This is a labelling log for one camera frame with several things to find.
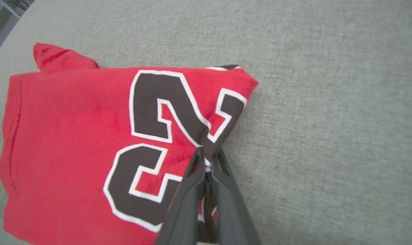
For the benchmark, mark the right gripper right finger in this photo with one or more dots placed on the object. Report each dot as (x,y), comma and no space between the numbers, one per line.
(231,211)

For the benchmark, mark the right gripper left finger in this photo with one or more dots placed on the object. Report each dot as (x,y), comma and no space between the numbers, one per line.
(185,211)

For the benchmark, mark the red jersey shirt white sleeves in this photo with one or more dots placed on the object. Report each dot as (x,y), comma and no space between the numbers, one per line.
(73,136)

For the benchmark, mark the grey fabric sofa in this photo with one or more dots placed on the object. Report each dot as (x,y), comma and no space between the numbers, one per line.
(328,102)

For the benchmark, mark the white shelf board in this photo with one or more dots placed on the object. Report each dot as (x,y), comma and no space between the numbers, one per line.
(14,6)

